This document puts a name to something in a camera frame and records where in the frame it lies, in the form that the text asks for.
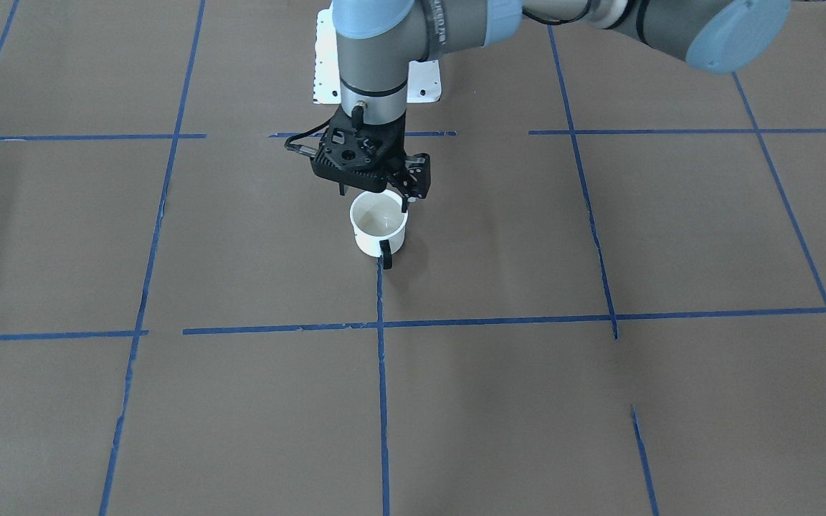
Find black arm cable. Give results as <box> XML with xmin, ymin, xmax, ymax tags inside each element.
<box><xmin>284</xmin><ymin>126</ymin><xmax>335</xmax><ymax>156</ymax></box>

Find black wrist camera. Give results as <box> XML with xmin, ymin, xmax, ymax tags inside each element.
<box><xmin>310</xmin><ymin>125</ymin><xmax>387</xmax><ymax>193</ymax></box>

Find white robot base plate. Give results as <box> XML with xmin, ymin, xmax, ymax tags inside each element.
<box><xmin>312</xmin><ymin>6</ymin><xmax>442</xmax><ymax>105</ymax></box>

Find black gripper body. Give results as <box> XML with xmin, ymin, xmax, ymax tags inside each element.
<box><xmin>341</xmin><ymin>107</ymin><xmax>414</xmax><ymax>195</ymax></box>

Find white smiley mug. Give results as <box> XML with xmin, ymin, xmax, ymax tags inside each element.
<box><xmin>348</xmin><ymin>190</ymin><xmax>409</xmax><ymax>270</ymax></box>

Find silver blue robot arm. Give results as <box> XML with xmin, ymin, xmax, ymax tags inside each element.
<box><xmin>310</xmin><ymin>1</ymin><xmax>790</xmax><ymax>206</ymax></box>

